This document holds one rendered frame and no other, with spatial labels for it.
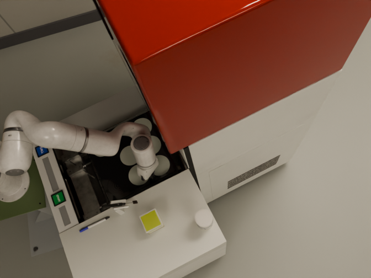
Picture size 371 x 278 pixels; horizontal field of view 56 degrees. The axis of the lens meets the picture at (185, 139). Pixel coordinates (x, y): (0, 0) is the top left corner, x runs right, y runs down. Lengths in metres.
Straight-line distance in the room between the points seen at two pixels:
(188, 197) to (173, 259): 0.26
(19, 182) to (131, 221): 0.64
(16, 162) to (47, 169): 0.48
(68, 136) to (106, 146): 0.14
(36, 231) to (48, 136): 1.65
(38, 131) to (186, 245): 0.73
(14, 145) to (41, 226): 1.53
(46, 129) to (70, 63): 2.08
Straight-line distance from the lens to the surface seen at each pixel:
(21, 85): 3.32
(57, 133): 1.18
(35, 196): 1.88
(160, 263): 1.49
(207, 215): 1.39
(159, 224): 1.43
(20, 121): 1.27
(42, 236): 2.74
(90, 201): 1.70
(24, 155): 1.28
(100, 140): 1.24
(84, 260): 1.57
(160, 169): 1.62
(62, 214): 1.65
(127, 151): 1.69
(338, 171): 2.65
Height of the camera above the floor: 2.43
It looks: 68 degrees down
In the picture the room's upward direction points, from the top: 16 degrees counter-clockwise
